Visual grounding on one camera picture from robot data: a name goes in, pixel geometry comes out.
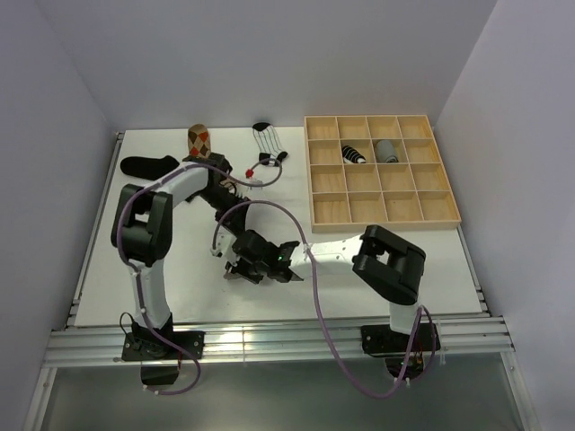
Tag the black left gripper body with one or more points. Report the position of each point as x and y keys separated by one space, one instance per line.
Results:
x=229 y=207

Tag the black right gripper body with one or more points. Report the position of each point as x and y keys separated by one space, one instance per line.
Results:
x=253 y=273

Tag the black sock white stripes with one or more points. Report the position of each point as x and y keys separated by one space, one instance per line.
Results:
x=148 y=168

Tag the black pinstriped sock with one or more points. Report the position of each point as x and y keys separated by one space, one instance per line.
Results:
x=351 y=155

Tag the grey sock with black stripes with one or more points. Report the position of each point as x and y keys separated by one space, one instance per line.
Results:
x=385 y=152

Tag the taupe sock red stripes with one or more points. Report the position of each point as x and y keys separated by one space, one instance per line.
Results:
x=233 y=275

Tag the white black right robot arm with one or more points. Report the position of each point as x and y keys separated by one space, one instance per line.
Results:
x=389 y=264

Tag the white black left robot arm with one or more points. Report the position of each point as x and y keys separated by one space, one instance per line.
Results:
x=142 y=230

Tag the brown orange argyle sock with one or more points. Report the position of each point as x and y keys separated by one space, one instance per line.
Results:
x=199 y=141

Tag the white sock black toe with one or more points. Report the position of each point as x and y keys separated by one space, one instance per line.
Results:
x=271 y=151

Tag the wooden compartment tray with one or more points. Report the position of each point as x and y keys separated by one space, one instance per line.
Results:
x=413 y=194

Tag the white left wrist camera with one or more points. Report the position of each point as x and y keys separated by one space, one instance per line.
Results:
x=253 y=185

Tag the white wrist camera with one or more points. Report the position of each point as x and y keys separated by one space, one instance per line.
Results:
x=223 y=245
x=253 y=185

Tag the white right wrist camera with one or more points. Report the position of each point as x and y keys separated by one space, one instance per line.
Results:
x=223 y=245

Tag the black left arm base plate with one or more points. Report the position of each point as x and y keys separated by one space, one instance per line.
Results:
x=147 y=347

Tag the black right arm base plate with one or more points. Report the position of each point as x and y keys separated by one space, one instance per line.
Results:
x=379 y=340

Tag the black box under rail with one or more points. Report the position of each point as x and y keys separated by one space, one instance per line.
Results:
x=159 y=375

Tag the aluminium table edge rail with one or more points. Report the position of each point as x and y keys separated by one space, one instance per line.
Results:
x=273 y=341

